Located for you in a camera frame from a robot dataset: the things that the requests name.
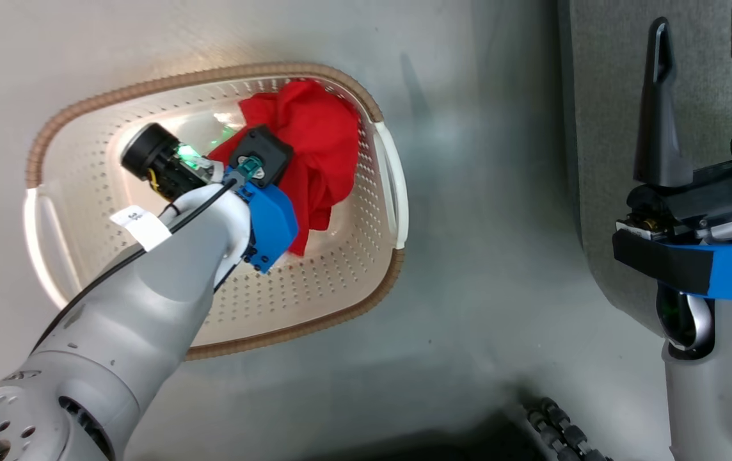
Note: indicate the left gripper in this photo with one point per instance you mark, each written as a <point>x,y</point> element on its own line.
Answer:
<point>164,163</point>

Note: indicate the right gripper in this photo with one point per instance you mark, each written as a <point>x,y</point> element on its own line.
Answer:
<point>705,205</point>

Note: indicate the red cloth garment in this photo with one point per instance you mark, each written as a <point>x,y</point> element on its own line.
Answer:
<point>321,147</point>

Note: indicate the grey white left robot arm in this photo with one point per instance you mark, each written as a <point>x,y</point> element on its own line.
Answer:
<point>116,320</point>

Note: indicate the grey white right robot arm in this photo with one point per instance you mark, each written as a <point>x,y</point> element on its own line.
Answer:
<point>724,384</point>

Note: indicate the grey fabric sofa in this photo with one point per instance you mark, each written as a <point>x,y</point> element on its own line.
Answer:
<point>692,77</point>

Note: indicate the white paper label tag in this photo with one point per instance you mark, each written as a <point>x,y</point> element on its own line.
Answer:
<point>141,227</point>

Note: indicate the beige perforated laundry basket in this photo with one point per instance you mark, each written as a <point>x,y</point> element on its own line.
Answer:
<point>116,109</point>

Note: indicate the teal left camera connector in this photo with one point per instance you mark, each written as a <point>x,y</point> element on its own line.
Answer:
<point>249,168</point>

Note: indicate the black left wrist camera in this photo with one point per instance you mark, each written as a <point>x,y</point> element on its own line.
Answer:
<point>263,153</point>

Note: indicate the blue taped right camera bracket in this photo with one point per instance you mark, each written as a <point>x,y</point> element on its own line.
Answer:
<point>724,269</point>

